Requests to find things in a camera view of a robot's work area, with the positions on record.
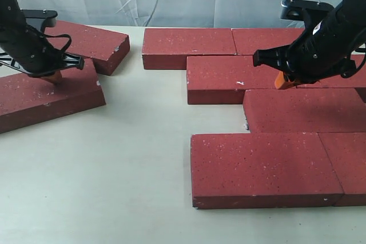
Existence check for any red brick right second row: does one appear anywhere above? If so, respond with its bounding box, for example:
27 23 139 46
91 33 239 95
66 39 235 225
296 65 366 102

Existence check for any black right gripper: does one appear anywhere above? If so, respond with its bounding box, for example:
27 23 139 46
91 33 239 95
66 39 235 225
253 3 365 90

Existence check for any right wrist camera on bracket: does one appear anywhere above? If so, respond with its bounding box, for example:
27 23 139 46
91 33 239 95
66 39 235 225
280 0 334 29

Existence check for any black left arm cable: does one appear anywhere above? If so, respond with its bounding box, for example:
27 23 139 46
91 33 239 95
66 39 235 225
25 25 72 56

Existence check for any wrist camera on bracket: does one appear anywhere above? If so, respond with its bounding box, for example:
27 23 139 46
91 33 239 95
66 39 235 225
280 0 334 29
22 9 58 32

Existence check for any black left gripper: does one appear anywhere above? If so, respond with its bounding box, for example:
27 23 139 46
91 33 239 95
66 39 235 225
1 26 85 85

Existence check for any red brick with white chip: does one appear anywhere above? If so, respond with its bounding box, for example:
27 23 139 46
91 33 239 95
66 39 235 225
186 55 296 105

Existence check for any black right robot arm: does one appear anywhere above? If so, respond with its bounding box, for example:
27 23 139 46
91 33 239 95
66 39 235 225
253 0 365 90

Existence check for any red brick right third row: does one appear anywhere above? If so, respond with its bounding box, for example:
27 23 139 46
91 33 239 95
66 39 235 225
243 88 365 133

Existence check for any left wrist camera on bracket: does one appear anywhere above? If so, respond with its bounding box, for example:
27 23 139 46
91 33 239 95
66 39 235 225
22 9 58 32

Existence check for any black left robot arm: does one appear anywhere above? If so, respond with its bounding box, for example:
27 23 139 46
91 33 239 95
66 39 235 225
1 0 85 84

